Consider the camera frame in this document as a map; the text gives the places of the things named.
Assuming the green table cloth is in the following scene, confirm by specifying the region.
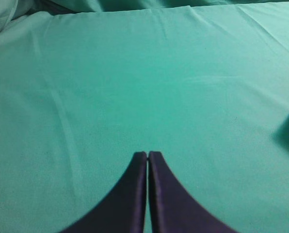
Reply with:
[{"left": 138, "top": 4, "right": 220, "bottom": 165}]
[{"left": 0, "top": 1, "right": 289, "bottom": 233}]

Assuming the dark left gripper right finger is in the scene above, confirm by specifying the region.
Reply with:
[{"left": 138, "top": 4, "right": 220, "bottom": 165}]
[{"left": 148, "top": 151, "right": 236, "bottom": 233}]

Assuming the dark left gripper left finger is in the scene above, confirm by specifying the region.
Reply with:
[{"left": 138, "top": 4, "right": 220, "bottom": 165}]
[{"left": 62, "top": 152, "right": 146, "bottom": 233}]

